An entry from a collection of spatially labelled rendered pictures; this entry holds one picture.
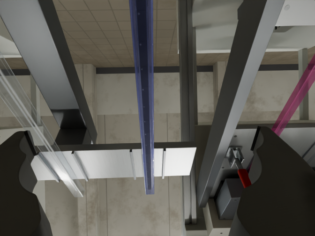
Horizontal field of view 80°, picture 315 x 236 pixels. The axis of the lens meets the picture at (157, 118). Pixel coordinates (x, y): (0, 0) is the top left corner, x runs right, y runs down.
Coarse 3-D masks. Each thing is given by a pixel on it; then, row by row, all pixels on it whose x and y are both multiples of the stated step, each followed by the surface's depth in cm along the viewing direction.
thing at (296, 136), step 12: (240, 132) 36; (252, 132) 36; (288, 132) 36; (300, 132) 36; (312, 132) 36; (240, 144) 38; (288, 144) 38; (300, 144) 38; (312, 144) 39; (252, 156) 41; (312, 156) 41; (228, 168) 44; (312, 168) 45; (216, 180) 48
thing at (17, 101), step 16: (0, 64) 14; (0, 80) 14; (16, 80) 15; (0, 96) 15; (16, 96) 15; (16, 112) 17; (32, 112) 17; (32, 128) 18; (48, 144) 20; (48, 160) 22; (64, 160) 23; (64, 176) 25; (80, 192) 28
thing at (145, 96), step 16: (144, 0) 11; (144, 16) 11; (144, 32) 12; (144, 48) 13; (144, 64) 14; (144, 80) 15; (144, 96) 16; (144, 112) 17; (144, 128) 19; (144, 144) 21; (144, 160) 23; (144, 176) 26
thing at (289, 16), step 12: (288, 0) 21; (300, 0) 21; (312, 0) 21; (288, 12) 22; (300, 12) 22; (312, 12) 22; (276, 24) 23; (288, 24) 23; (300, 24) 23; (312, 24) 23
